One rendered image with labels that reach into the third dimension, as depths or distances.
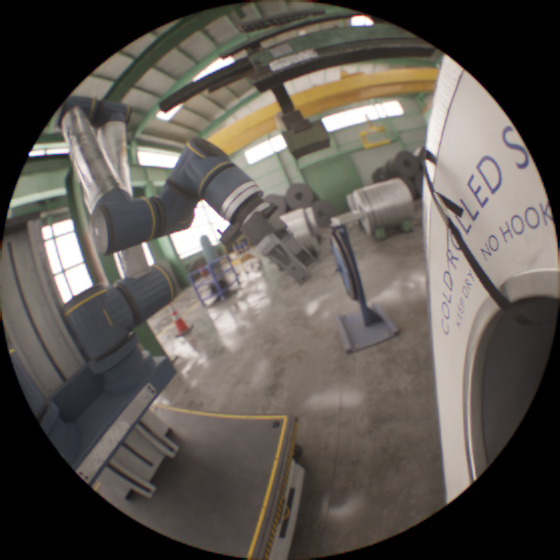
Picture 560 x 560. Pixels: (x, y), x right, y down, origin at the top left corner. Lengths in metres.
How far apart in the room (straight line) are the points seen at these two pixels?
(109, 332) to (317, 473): 1.16
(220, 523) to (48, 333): 1.02
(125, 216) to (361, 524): 1.35
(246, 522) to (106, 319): 0.87
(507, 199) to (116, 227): 0.62
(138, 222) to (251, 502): 0.97
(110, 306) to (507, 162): 0.96
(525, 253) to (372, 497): 1.09
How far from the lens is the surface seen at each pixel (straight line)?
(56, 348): 1.07
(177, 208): 0.50
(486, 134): 0.35
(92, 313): 0.72
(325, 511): 1.19
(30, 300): 1.09
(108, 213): 0.42
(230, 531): 0.96
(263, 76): 0.81
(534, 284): 0.34
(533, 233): 0.32
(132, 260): 0.84
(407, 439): 1.25
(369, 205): 4.85
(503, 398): 0.72
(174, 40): 2.95
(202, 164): 0.44
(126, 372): 0.76
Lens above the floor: 1.16
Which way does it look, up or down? 15 degrees down
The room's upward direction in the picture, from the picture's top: 22 degrees counter-clockwise
